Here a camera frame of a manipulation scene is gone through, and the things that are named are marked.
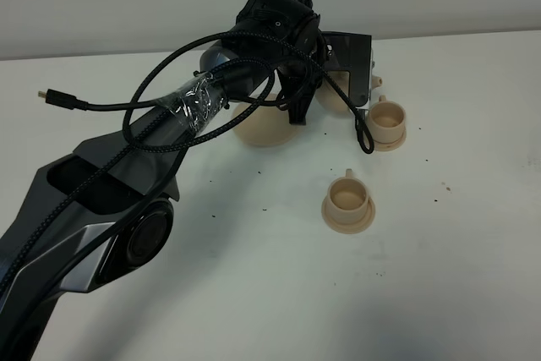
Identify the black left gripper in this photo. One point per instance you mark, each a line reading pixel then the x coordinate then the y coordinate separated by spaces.
pixel 296 25

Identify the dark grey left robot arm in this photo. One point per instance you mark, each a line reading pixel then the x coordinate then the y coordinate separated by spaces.
pixel 105 209

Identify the beige teapot saucer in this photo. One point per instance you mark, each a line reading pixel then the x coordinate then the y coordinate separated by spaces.
pixel 266 127

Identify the beige far teacup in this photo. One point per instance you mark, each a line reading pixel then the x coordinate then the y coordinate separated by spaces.
pixel 385 108

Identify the beige teacup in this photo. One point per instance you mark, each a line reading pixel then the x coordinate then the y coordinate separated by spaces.
pixel 385 108
pixel 347 200

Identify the beige far cup saucer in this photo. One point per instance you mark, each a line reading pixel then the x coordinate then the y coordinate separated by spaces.
pixel 387 135

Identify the beige cup saucer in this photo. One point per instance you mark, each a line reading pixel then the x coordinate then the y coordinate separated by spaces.
pixel 348 228
pixel 387 135

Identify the beige near teacup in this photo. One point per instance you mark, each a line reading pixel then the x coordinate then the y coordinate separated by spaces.
pixel 347 200

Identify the beige near cup saucer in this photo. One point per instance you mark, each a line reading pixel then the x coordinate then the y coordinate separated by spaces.
pixel 348 228

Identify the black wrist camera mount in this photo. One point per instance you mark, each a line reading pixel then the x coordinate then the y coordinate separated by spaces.
pixel 350 60

